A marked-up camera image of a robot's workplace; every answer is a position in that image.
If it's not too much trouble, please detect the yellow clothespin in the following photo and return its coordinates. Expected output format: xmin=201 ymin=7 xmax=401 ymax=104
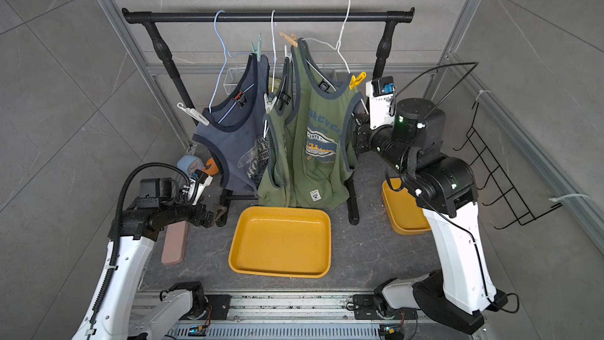
xmin=349 ymin=72 xmax=366 ymax=90

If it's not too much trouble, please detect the green tank top printed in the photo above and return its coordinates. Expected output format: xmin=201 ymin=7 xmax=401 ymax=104
xmin=288 ymin=38 xmax=362 ymax=210

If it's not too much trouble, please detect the white wire hanger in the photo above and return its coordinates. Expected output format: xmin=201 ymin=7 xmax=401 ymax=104
xmin=301 ymin=0 xmax=371 ymax=116
xmin=261 ymin=9 xmax=284 ymax=138

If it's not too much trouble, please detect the wooden clothespin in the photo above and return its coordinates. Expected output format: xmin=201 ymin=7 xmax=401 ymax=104
xmin=279 ymin=32 xmax=299 ymax=47

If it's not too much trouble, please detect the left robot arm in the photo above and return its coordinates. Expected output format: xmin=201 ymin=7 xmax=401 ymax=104
xmin=74 ymin=162 xmax=226 ymax=339

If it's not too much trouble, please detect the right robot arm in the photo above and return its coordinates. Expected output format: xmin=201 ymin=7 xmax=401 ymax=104
xmin=354 ymin=76 xmax=509 ymax=335

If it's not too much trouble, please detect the green tank top middle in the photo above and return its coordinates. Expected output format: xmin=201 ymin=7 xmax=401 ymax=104
xmin=257 ymin=58 xmax=293 ymax=207

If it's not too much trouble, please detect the navy blue tank top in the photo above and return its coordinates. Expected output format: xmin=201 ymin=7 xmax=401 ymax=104
xmin=193 ymin=56 xmax=270 ymax=194

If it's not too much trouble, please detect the pink rectangular block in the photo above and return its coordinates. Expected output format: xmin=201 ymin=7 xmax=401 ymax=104
xmin=161 ymin=221 xmax=189 ymax=265

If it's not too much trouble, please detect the orange toy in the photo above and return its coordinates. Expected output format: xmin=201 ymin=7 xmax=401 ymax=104
xmin=202 ymin=157 xmax=220 ymax=176

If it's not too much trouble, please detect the large yellow tray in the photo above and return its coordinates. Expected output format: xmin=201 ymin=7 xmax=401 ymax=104
xmin=228 ymin=206 xmax=332 ymax=279

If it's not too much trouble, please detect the small yellow bin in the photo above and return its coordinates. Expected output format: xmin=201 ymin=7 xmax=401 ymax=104
xmin=382 ymin=178 xmax=431 ymax=235

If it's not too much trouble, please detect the white clothespin middle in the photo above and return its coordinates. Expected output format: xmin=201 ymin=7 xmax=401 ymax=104
xmin=264 ymin=93 xmax=278 ymax=114

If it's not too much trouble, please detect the white clothespin on rack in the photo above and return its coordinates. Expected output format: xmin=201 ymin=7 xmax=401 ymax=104
xmin=177 ymin=102 xmax=209 ymax=126

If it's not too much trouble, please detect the green clothespin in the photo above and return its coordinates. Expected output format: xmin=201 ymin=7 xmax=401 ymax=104
xmin=251 ymin=34 xmax=263 ymax=62

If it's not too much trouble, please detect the black clothes rack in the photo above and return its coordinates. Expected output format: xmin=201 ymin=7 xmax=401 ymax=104
xmin=121 ymin=6 xmax=416 ymax=227

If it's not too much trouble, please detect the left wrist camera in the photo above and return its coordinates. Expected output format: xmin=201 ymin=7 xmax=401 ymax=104
xmin=184 ymin=169 xmax=213 ymax=206

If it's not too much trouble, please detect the metal base rail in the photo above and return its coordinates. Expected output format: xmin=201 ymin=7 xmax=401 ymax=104
xmin=126 ymin=290 xmax=492 ymax=340

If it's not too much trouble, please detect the white wire mesh basket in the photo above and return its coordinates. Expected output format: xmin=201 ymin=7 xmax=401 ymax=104
xmin=223 ymin=67 xmax=337 ymax=94

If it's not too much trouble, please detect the light blue wire hanger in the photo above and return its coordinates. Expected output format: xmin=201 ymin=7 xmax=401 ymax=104
xmin=206 ymin=9 xmax=256 ymax=114

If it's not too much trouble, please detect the black wall hook rack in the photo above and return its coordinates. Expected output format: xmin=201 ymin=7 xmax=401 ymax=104
xmin=453 ymin=102 xmax=562 ymax=231

